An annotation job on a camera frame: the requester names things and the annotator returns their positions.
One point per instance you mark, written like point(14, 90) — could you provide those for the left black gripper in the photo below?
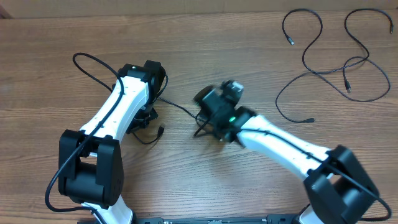
point(134, 126)

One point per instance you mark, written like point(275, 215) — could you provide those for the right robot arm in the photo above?
point(338, 188)

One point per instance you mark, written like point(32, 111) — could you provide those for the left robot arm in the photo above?
point(90, 161)

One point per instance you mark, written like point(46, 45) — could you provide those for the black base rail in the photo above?
point(269, 219)

